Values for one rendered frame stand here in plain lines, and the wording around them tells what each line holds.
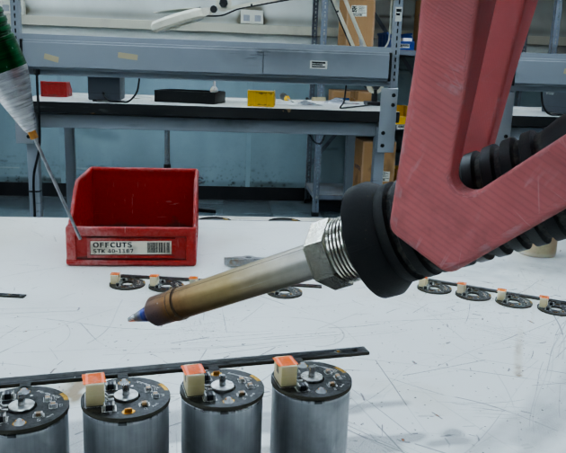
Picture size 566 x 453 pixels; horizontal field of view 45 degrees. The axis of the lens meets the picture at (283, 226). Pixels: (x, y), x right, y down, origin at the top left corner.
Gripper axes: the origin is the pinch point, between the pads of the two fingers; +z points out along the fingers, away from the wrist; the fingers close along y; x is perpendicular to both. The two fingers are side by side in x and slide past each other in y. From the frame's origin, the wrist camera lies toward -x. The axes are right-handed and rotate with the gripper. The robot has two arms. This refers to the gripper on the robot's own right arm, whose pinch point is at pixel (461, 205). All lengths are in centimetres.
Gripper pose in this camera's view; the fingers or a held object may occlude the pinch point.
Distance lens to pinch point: 13.9
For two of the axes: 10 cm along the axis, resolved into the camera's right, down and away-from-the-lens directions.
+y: -4.8, 1.8, -8.6
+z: -4.6, 7.8, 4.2
